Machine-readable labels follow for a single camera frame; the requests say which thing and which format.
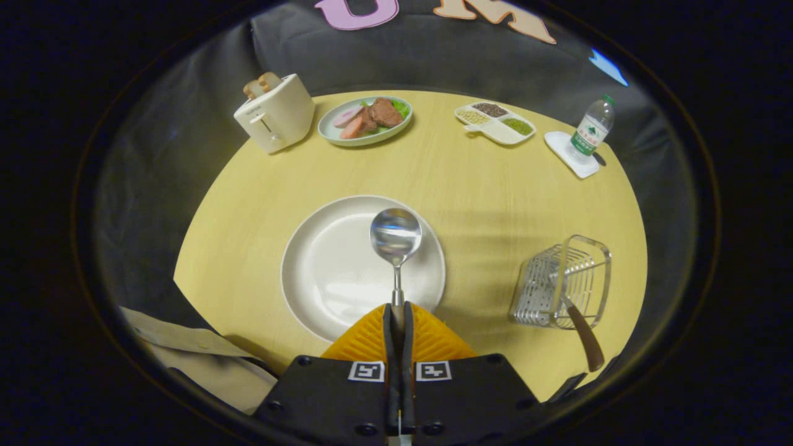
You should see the wooden handled metal spoon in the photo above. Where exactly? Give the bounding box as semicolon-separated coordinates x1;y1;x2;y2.
370;208;423;329

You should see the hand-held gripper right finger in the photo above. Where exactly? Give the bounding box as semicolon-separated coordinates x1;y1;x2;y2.
403;302;546;446

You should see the red sausage slice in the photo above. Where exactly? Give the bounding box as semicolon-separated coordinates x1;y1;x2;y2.
340;113;377;140

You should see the metal wire cutlery rack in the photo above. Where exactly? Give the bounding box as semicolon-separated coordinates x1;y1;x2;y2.
509;234;613;330

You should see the beige clothing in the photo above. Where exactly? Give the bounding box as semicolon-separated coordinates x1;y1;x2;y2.
119;305;279;414

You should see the clear water bottle green cap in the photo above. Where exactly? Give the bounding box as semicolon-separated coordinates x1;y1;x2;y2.
570;94;616;163

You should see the brown meat piece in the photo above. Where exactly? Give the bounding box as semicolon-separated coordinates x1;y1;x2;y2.
369;98;405;129

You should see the white square coaster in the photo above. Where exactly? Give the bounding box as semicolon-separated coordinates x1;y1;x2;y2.
544;131;600;179

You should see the wooden handled metal fork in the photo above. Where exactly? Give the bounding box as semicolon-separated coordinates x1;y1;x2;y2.
548;273;605;373

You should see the pale green food plate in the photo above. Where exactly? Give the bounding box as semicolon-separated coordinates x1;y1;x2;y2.
318;96;414;147

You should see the white toaster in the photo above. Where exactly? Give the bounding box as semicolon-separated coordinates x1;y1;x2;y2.
234;73;315;154

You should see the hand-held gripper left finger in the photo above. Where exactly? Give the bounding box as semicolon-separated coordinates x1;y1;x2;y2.
253;302;398;446

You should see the large white plate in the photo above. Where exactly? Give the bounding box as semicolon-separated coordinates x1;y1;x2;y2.
281;195;447;343

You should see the pink ham slice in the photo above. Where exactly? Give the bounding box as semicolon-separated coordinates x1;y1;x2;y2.
333;105;365;129

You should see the white divided grain dish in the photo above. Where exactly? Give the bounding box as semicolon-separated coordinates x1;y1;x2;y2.
454;101;537;146

